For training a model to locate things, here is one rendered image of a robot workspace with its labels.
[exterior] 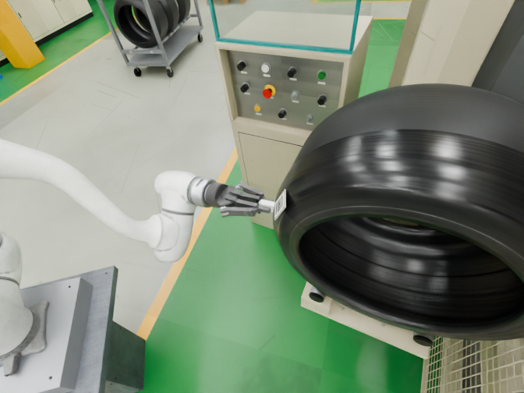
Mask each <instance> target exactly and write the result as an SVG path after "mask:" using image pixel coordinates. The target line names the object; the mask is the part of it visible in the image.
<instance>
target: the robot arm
mask: <svg viewBox="0 0 524 393"><path fill-rule="evenodd" d="M0 179H33V180H38V181H42V182H46V183H48V184H50V185H52V186H54V187H56V188H58V189H60V190H61V191H62V192H64V193H65V194H67V195H68V196H69V197H71V198H72V199H73V200H75V201H76V202H77V203H78V204H79V205H81V206H82V207H84V208H85V209H86V210H87V211H89V212H90V213H91V214H92V215H93V216H95V217H96V218H97V219H99V220H100V221H101V222H103V223H104V224H105V225H107V226H108V227H109V228H110V229H112V230H113V231H115V232H117V233H118V234H120V235H122V236H124V237H126V238H129V239H134V240H138V241H142V242H146V243H147V245H148V246H149V247H150V248H154V255H155V256H156V258H157V259H158V260H159V261H160V262H163V263H167V264H170V263H174V262H176V261H178V260H180V259H181V258H182V257H183V256H184V254H185V252H186V250H187V248H188V245H189V241H190V238H191V235H192V230H193V216H194V212H195V210H196V207H197V206H201V207H216V208H220V213H221V216H222V217H223V218H225V217H228V216H247V217H254V216H255V215H256V213H258V214H260V213H261V212H264V213H268V214H270V212H273V210H274V201H273V200H269V199H266V198H265V196H264V192H262V191H260V190H258V189H255V188H253V187H252V186H248V185H247V184H245V183H244V182H243V181H239V184H238V185H237V186H227V185H225V184H224V183H219V182H216V181H215V180H214V179H209V178H204V177H201V176H197V175H195V174H193V173H191V172H184V171H166V172H162V173H161V174H159V175H158V177H157V178H156V179H155V182H154V188H155V190H156V192H157V193H158V195H159V197H161V201H162V209H161V213H160V214H154V215H152V216H151V217H150V218H149V219H148V220H146V221H138V220H135V219H132V218H131V217H129V216H128V215H126V214H125V213H124V212H123V211H122V210H121V209H120V208H118V207H117V206H116V205H115V204H114V203H113V202H112V201H111V200H110V199H109V198H108V197H107V196H106V195H104V194H103V193H102V192H101V191H100V190H99V189H98V188H97V187H96V186H95V185H94V184H93V183H92V182H91V181H90V180H89V179H88V178H87V177H86V176H85V175H83V174H82V173H81V172H80V171H78V170H77V169H76V168H74V167H73V166H72V165H70V164H68V163H66V162H65V161H63V160H61V159H59V158H57V157H55V156H52V155H50V154H47V153H45V152H42V151H39V150H35V149H32V148H29V147H25V146H22V145H19V144H17V143H12V142H9V141H7V140H3V139H0ZM238 189H239V190H241V191H244V192H245V193H243V192H241V191H238ZM22 262H23V260H22V250H21V248H20V245H19V243H18V242H17V241H16V240H15V239H14V238H13V237H12V236H10V235H8V234H6V233H4V232H0V367H2V366H3V369H4V376H5V377H7V376H12V375H14V374H16V371H17V369H18V366H19V362H20V360H21V359H22V358H24V357H26V356H29V355H31V354H34V353H39V352H43V351H44V350H45V349H46V348H47V345H48V344H47V342H46V324H47V312H48V307H49V305H50V303H49V302H48V301H47V300H43V301H41V302H39V303H38V304H36V305H34V306H31V307H28V308H26V307H24V302H23V298H22V296H21V293H20V290H19V285H20V281H21V275H22Z"/></svg>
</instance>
